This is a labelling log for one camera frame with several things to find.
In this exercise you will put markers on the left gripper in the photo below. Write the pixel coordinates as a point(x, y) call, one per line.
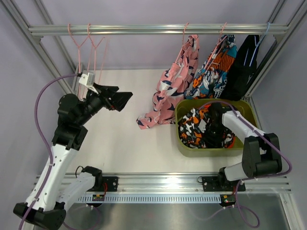
point(118, 99)

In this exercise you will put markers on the pink hanger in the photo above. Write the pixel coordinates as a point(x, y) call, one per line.
point(77, 45)
point(220, 40)
point(183, 36)
point(94, 49)

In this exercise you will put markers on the camouflage shorts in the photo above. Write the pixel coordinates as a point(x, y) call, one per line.
point(196, 130)

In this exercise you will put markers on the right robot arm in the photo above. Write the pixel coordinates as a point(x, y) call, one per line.
point(261, 152)

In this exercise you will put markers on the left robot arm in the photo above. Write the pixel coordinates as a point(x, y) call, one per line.
point(46, 207)

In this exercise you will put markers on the pink shark print shorts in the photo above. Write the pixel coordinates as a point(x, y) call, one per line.
point(172, 85)

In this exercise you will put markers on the blue orange patterned shorts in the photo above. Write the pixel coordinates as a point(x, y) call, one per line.
point(211, 82)

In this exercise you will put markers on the black shorts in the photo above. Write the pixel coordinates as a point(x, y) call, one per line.
point(242, 69)

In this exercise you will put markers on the olive green plastic bin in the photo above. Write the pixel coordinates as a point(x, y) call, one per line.
point(185, 106)

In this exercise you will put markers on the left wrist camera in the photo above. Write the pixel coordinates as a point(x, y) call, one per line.
point(87, 80)

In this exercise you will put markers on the aluminium hanging rail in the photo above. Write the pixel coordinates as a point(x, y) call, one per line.
point(162, 29)

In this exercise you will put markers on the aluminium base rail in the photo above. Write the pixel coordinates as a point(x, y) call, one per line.
point(189, 183)

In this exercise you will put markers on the white slotted cable duct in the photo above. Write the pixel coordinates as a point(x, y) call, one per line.
point(150, 199)

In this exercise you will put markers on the left aluminium frame post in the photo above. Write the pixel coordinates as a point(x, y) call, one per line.
point(14, 13)

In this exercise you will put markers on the aluminium frame post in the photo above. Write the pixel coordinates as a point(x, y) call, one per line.
point(14, 13)
point(291, 14)

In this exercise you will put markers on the right aluminium frame post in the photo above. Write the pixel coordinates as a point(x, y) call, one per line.
point(291, 14)

